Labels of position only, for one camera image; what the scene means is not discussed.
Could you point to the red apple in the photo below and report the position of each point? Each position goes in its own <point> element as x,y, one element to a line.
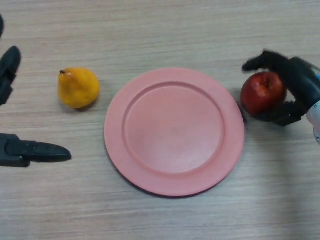
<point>262,92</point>

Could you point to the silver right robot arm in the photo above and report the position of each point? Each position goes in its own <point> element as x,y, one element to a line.
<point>315,117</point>

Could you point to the yellow pear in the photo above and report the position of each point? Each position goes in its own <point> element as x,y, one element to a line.
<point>78,88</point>

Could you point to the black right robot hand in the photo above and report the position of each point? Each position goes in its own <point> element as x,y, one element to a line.
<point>297,75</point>

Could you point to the pink round plate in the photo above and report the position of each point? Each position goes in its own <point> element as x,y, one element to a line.
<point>175,133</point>

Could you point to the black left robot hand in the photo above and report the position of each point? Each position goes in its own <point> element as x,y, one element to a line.
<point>15,151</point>

